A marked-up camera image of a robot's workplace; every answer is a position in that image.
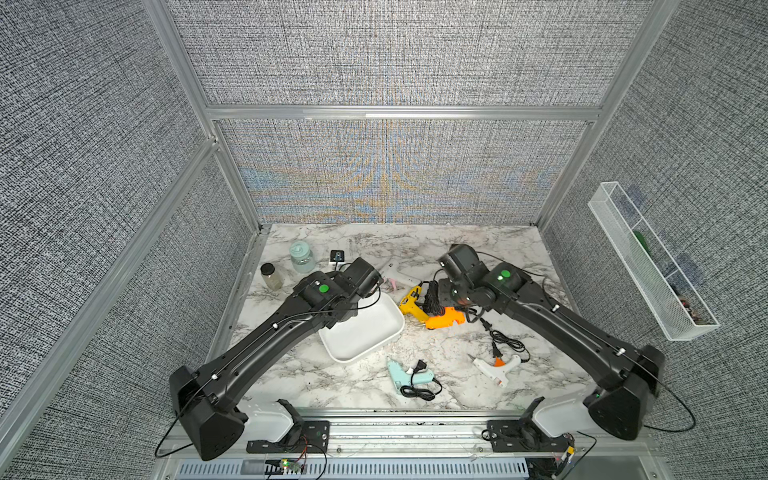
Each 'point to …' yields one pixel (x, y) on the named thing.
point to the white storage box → (379, 318)
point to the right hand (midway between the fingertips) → (446, 286)
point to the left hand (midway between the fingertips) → (343, 297)
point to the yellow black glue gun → (409, 306)
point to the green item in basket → (643, 242)
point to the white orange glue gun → (496, 372)
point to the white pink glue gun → (391, 283)
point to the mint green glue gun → (401, 378)
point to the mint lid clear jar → (303, 259)
